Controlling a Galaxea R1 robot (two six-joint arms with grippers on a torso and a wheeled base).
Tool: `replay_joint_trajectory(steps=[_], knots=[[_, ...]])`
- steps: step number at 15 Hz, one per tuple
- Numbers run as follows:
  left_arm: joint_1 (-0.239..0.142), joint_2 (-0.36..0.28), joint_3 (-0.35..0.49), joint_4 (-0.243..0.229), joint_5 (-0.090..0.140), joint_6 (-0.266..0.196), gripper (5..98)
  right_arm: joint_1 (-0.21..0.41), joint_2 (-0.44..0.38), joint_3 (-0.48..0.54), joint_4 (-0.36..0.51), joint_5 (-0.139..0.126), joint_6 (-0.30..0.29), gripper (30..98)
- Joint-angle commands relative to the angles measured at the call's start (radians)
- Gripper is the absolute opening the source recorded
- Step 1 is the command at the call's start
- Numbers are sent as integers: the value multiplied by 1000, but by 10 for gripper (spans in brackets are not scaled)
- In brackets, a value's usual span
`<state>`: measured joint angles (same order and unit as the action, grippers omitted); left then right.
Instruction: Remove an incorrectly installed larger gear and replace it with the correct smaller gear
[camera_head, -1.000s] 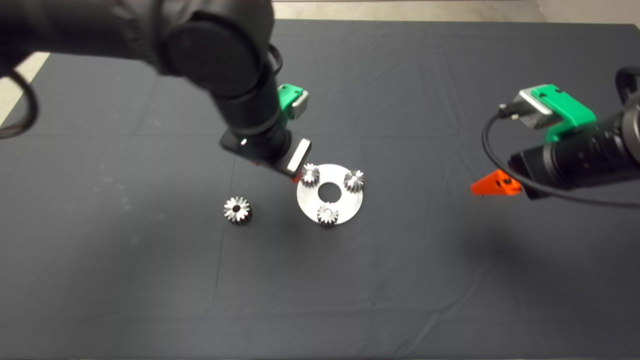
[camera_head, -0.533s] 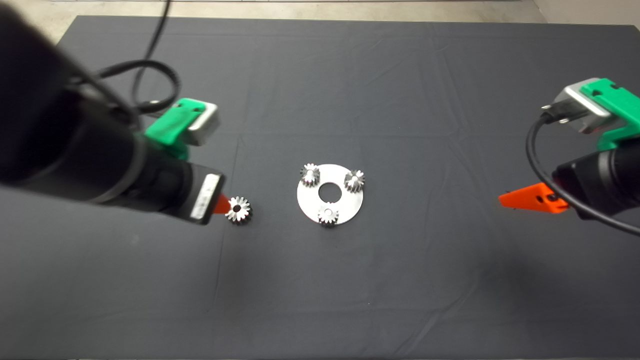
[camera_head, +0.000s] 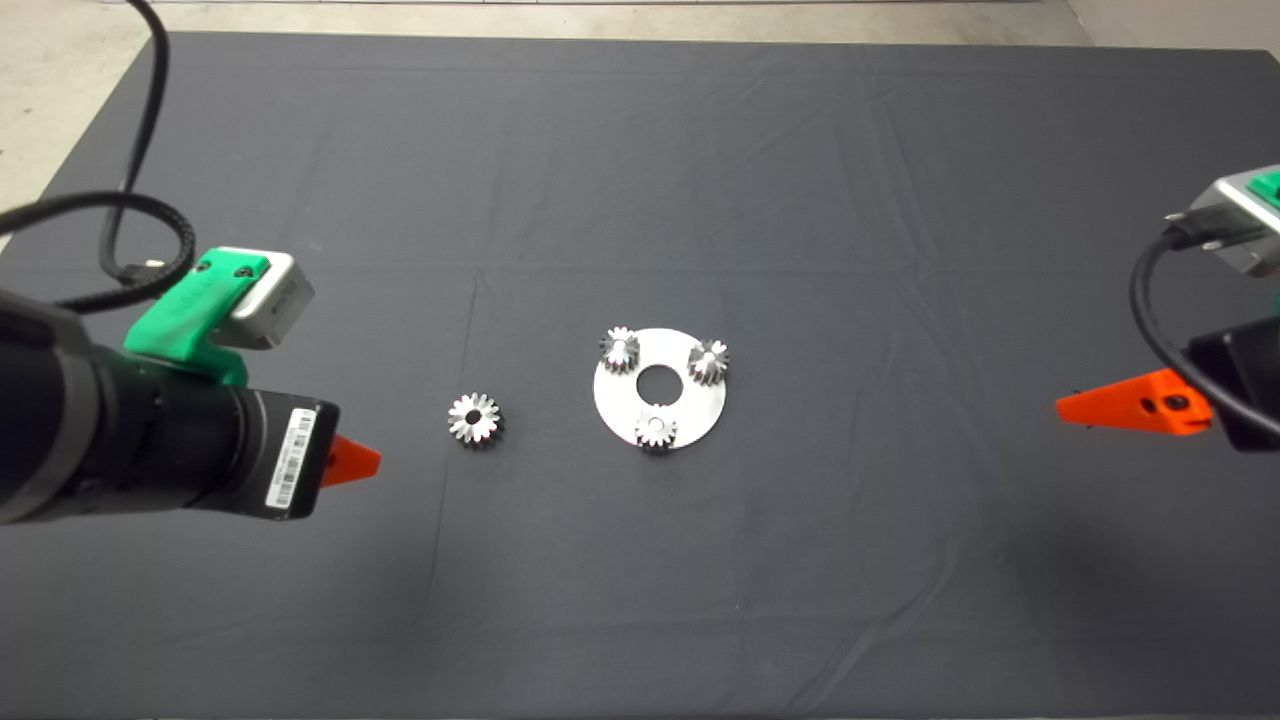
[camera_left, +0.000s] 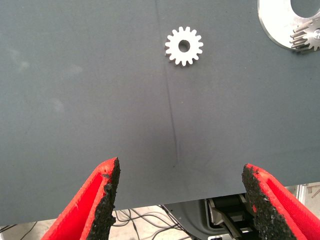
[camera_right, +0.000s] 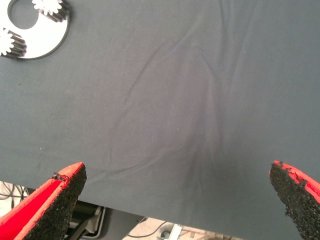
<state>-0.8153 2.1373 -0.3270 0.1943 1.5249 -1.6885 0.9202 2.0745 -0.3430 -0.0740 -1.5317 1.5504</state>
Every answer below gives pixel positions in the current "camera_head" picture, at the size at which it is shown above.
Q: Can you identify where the dark grey table cloth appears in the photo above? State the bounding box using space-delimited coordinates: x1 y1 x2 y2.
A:
0 30 1280 719

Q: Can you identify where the black right camera cable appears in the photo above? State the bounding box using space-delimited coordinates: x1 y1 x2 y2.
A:
1129 205 1280 438

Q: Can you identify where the green left camera mount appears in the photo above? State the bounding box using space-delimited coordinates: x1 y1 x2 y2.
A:
123 249 272 389

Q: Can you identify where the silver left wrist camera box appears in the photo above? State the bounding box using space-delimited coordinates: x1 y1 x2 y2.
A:
215 246 316 351

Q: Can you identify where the thin black left camera cable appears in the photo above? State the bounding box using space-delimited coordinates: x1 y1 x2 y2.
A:
100 0 171 288

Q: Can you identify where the larger steel gear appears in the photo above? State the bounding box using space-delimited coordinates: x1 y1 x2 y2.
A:
447 392 504 450

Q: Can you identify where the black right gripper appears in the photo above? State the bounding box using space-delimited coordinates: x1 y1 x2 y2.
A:
1054 318 1280 454

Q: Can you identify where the small steel gear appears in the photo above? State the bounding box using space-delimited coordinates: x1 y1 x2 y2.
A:
634 408 679 455
598 326 642 375
687 339 731 386

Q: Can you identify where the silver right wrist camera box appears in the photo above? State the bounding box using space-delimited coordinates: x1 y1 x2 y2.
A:
1190 165 1280 279

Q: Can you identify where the black braided cable hose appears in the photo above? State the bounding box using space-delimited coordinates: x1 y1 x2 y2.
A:
0 190 198 316

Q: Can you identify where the round metal plate with hole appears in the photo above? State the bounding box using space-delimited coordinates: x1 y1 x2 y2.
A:
593 327 728 450

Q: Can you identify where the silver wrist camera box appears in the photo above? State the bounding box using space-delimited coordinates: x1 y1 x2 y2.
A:
215 246 316 351
1190 165 1280 279

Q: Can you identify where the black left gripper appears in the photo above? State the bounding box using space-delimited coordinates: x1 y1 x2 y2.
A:
95 355 383 522

